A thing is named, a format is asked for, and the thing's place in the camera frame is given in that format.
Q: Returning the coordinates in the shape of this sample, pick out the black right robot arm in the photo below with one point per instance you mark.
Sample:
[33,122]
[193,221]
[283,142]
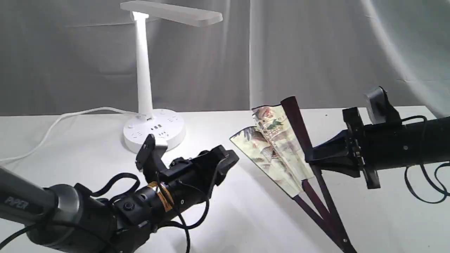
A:
[416,143]

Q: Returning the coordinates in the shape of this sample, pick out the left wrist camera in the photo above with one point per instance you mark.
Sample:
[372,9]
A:
[149,158]

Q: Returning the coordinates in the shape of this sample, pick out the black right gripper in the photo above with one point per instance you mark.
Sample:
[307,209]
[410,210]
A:
[365,142]

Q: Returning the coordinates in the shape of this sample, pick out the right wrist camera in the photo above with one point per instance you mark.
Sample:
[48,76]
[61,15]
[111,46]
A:
[379,109]

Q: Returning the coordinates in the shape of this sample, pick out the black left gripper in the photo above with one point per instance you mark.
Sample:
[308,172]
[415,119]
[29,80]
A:
[186,182]

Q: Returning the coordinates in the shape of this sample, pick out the white backdrop curtain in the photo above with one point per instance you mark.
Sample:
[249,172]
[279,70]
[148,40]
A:
[61,56]

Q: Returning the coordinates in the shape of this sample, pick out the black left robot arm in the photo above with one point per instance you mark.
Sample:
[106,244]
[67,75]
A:
[121,216]

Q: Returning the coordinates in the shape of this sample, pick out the painted paper folding fan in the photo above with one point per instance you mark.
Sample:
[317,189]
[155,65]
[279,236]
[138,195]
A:
[277,144]

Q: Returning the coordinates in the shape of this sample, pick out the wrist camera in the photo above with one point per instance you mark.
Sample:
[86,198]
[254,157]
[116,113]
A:
[379,109]
[149,158]

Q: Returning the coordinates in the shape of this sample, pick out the white desk lamp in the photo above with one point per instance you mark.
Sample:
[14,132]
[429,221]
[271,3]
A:
[166,125]

